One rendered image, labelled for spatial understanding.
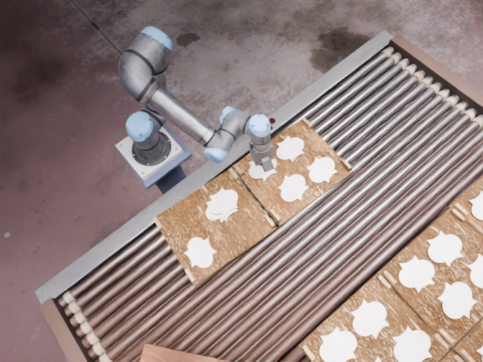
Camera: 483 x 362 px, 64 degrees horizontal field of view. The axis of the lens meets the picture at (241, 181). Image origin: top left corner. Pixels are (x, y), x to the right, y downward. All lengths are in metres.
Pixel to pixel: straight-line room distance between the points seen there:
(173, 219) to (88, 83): 2.06
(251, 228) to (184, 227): 0.29
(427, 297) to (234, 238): 0.77
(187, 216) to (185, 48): 2.06
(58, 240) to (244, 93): 1.73
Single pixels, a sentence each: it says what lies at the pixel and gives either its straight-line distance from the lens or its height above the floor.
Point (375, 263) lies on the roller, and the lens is 1.67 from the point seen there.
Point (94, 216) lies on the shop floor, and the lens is 2.92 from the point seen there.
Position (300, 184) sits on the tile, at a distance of 1.70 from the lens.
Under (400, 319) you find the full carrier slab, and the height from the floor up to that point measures 0.94.
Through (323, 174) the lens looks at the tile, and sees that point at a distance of 1.73.
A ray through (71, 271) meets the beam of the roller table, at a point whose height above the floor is 0.91.
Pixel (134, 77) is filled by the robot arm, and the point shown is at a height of 1.51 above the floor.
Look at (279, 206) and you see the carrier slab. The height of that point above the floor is 0.94.
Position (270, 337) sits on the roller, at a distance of 1.59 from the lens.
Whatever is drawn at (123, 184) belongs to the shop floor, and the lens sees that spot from 2.93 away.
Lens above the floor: 2.50
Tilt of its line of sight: 66 degrees down
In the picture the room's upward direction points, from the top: 11 degrees counter-clockwise
